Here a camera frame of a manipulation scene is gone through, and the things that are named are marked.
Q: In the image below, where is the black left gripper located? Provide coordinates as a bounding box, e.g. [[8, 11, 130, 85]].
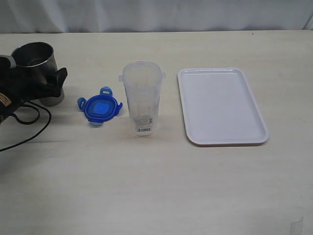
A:
[[0, 55, 67, 103]]

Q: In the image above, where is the stainless steel cup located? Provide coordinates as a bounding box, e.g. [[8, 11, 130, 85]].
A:
[[11, 42, 65, 107]]

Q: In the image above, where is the blue plastic lid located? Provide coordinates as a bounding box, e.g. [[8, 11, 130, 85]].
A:
[[77, 86, 123, 127]]

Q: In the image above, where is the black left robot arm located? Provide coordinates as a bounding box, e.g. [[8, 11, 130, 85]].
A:
[[0, 55, 67, 122]]

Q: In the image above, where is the clear tall plastic container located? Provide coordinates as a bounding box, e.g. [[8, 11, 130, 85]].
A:
[[119, 61, 166, 136]]

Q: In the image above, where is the white rectangular plastic tray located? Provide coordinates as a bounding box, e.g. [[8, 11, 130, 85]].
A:
[[178, 68, 269, 146]]

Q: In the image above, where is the black cable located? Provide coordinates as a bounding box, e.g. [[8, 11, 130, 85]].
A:
[[0, 100, 52, 153]]

